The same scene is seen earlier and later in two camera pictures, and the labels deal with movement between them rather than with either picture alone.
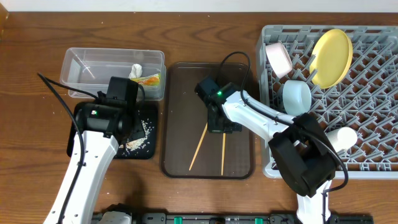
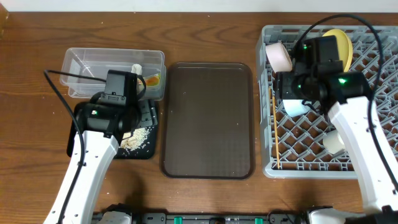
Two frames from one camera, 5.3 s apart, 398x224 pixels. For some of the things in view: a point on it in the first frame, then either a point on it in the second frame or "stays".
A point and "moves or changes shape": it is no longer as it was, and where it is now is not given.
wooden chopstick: (200, 142) moves or changes shape
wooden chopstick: (223, 153) to (270, 101)
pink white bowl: (279, 58) stays
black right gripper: (212, 127) to (284, 83)
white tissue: (136, 71) stays
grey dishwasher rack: (352, 71) stays
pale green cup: (342, 138) stays
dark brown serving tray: (188, 150) stays
